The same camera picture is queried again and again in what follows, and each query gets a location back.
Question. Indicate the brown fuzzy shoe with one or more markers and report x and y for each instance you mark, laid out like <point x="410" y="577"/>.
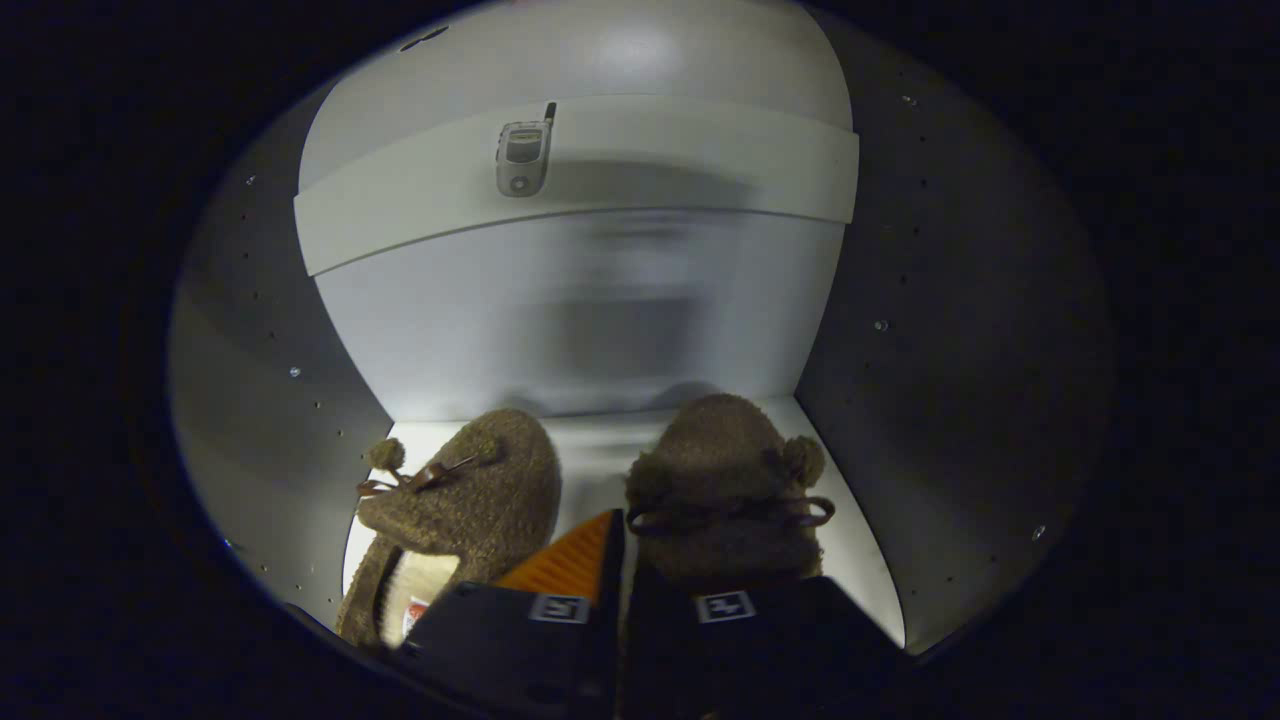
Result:
<point x="720" y="450"/>
<point x="490" y="500"/>

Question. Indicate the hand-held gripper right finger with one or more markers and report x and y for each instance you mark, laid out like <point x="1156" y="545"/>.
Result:
<point x="800" y="640"/>

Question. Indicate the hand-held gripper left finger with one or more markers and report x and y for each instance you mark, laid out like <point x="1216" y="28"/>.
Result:
<point x="612" y="600"/>

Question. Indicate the dark grey shoe cabinet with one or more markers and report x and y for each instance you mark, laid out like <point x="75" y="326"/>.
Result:
<point x="950" y="350"/>

